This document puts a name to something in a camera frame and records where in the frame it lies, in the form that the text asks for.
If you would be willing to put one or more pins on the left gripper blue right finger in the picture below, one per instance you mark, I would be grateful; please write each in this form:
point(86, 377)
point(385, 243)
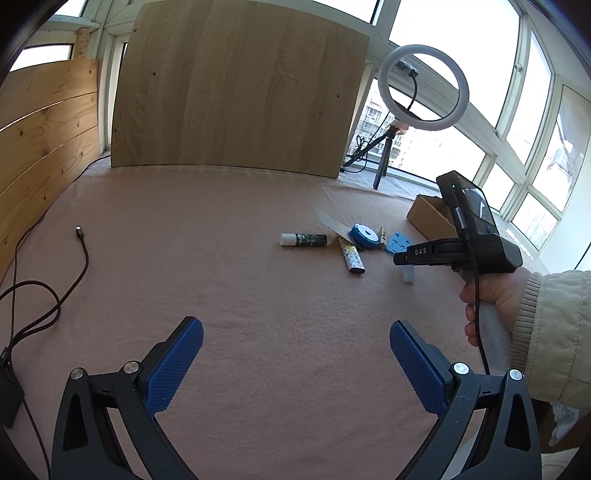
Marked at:
point(507, 444)

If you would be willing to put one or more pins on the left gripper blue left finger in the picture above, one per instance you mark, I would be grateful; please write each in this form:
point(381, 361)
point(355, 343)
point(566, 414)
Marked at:
point(85, 443)

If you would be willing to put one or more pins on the white plastic cylinder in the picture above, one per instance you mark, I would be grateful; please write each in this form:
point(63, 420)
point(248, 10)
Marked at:
point(408, 272)

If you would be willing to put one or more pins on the blue plastic phone stand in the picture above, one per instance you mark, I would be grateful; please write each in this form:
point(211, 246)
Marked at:
point(397, 243)

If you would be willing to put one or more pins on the person's right hand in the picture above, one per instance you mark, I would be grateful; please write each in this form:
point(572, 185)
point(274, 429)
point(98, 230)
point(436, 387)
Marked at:
point(504, 291)

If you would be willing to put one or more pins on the brown cardboard box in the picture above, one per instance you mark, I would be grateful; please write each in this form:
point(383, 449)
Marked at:
point(432, 218)

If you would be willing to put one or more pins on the wooden clothespin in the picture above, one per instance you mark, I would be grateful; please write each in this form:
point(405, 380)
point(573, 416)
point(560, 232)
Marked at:
point(383, 238)

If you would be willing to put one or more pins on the beige jacket right sleeve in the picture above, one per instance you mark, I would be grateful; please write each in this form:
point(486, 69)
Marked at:
point(551, 338)

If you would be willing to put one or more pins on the blue round tape measure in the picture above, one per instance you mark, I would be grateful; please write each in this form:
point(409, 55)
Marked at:
point(364, 236)

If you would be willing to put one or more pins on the patterned small tube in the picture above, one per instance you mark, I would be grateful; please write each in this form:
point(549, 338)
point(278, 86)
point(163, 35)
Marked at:
point(352, 257)

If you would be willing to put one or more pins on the dark grey card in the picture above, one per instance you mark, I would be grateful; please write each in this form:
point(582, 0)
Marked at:
point(333, 224)

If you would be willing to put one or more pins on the black tripod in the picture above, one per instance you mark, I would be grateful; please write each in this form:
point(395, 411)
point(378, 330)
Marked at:
point(363, 148)

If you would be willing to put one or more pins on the large wooden board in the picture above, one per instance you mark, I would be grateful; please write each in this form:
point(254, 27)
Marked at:
point(237, 83)

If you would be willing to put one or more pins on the slatted pine wood panel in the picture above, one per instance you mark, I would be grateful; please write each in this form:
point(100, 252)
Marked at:
point(49, 135)

